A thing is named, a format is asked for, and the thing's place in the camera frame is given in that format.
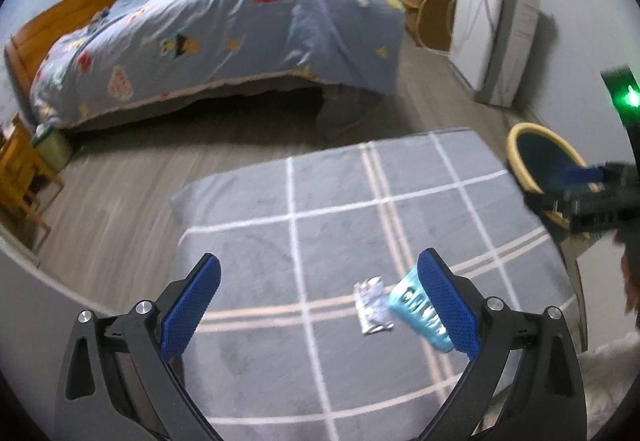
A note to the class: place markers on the yellow rimmed teal trash bin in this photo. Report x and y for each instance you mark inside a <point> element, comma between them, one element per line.
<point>542,161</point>

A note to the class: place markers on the white air purifier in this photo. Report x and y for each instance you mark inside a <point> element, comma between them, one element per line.
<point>490,45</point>

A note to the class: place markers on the wooden side cabinet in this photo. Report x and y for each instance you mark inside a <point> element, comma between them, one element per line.
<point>428,22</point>

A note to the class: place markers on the grey checked floor rug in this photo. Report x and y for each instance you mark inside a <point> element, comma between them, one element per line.
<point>279,354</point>

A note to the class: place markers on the green storage box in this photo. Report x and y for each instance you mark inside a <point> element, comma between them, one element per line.
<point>53,147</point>

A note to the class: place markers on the blue patterned bed duvet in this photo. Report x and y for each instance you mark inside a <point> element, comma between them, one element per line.
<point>141,52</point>

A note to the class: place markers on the wooden bed frame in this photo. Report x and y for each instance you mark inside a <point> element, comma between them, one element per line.
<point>27,47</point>

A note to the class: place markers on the wooden stool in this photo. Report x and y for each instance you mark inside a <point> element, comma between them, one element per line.
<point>21,164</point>

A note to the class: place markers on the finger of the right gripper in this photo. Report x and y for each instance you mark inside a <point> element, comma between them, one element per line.
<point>575,175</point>
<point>557,204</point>

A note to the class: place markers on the teal snack packet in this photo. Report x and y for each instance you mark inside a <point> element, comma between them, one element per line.
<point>408,301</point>

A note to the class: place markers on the silver foil wrapper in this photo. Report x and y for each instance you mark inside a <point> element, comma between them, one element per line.
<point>371,306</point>

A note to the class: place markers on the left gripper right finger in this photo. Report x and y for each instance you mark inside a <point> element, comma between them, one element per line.
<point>546,399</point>

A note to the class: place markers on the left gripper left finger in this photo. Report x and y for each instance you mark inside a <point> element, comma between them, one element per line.
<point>93,401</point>

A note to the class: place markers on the person's right hand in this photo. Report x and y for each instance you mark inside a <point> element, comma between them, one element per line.
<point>630,267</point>

